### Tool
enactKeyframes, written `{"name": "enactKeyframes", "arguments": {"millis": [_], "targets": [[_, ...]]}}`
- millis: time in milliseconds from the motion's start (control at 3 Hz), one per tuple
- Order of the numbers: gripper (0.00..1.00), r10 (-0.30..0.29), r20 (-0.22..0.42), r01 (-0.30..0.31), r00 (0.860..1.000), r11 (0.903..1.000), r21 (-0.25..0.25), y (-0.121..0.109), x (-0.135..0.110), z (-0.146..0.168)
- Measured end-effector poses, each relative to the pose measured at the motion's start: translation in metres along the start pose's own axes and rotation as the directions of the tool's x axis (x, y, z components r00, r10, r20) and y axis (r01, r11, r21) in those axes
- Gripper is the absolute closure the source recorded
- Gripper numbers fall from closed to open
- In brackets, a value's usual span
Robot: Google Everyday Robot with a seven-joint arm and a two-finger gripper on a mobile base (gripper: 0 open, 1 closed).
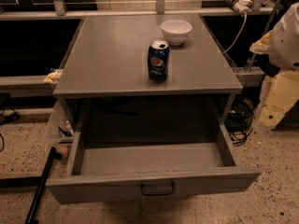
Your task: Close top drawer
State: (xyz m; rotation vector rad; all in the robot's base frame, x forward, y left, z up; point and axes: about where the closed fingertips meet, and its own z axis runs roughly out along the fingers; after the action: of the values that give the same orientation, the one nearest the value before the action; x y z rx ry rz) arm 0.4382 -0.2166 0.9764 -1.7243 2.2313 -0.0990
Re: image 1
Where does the grey top drawer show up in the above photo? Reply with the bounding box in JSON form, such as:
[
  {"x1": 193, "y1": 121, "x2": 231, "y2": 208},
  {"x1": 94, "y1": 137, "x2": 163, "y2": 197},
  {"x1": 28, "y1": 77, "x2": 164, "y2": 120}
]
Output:
[{"x1": 46, "y1": 121, "x2": 262, "y2": 205}]

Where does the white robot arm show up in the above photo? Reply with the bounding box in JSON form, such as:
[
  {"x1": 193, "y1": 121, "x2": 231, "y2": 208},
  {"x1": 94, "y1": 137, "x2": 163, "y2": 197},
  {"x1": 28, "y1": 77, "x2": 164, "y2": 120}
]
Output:
[{"x1": 249, "y1": 3, "x2": 299, "y2": 132}]

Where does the white power strip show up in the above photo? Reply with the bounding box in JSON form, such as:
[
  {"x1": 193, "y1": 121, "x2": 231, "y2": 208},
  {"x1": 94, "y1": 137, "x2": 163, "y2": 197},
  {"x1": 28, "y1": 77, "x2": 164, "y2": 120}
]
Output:
[{"x1": 225, "y1": 0, "x2": 252, "y2": 15}]

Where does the white bowl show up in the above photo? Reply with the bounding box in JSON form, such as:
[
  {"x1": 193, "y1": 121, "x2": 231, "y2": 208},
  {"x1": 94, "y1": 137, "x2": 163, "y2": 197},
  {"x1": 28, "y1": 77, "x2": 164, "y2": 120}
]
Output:
[{"x1": 161, "y1": 20, "x2": 192, "y2": 45}]

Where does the blue Pepsi can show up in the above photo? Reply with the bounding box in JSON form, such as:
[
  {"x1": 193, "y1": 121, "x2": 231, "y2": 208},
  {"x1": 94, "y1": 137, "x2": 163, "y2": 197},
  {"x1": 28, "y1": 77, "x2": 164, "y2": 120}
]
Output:
[{"x1": 148, "y1": 40, "x2": 170, "y2": 82}]

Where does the grey cabinet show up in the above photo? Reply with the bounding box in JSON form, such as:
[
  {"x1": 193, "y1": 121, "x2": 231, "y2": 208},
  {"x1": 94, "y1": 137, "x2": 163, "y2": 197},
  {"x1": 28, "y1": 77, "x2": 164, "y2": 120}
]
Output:
[{"x1": 54, "y1": 15, "x2": 242, "y2": 146}]

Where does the clear plastic bag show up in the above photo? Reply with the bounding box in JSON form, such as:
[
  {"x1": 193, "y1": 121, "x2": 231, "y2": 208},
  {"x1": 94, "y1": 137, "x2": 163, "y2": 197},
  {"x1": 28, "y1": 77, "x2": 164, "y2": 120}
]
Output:
[{"x1": 44, "y1": 99, "x2": 75, "y2": 157}]

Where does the yellow crumpled wrapper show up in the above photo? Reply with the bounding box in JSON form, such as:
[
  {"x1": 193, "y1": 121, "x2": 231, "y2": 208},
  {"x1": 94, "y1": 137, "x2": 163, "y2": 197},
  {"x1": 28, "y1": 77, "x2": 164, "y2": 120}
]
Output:
[{"x1": 44, "y1": 69, "x2": 63, "y2": 85}]

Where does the black pole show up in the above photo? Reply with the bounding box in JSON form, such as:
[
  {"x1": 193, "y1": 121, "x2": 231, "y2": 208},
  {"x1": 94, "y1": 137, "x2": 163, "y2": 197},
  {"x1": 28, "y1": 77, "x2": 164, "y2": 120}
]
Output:
[{"x1": 24, "y1": 147, "x2": 62, "y2": 224}]

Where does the grey metal rail frame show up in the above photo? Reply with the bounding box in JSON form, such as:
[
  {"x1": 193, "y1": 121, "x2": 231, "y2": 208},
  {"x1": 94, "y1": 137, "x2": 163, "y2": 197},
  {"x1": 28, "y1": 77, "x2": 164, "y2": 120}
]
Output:
[{"x1": 0, "y1": 0, "x2": 299, "y2": 98}]

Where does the black cable bundle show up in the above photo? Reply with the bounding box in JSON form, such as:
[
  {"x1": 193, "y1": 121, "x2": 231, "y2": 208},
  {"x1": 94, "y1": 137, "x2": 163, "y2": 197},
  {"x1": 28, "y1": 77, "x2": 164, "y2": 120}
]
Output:
[{"x1": 225, "y1": 97, "x2": 256, "y2": 147}]

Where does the white power cable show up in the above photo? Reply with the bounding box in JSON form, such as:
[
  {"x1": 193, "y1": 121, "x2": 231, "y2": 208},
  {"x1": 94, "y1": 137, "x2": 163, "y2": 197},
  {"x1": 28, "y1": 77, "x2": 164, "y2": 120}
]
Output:
[{"x1": 221, "y1": 12, "x2": 249, "y2": 56}]

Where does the black drawer handle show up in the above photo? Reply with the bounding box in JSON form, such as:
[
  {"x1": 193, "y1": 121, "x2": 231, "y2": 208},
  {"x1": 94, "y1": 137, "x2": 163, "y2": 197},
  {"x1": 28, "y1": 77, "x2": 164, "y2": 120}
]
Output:
[{"x1": 140, "y1": 182, "x2": 176, "y2": 197}]

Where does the black cable at left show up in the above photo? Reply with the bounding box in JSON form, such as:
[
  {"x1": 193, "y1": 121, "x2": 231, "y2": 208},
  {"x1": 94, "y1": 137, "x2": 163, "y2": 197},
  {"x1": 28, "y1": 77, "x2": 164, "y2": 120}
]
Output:
[{"x1": 0, "y1": 92, "x2": 21, "y2": 153}]

